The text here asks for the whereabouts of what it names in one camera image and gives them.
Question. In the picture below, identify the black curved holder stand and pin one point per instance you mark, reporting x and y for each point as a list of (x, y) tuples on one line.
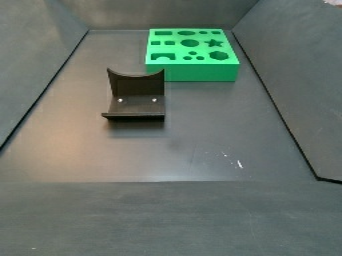
[(136, 89)]

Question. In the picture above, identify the green shape-sorter block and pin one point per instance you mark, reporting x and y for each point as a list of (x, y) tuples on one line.
[(193, 54)]

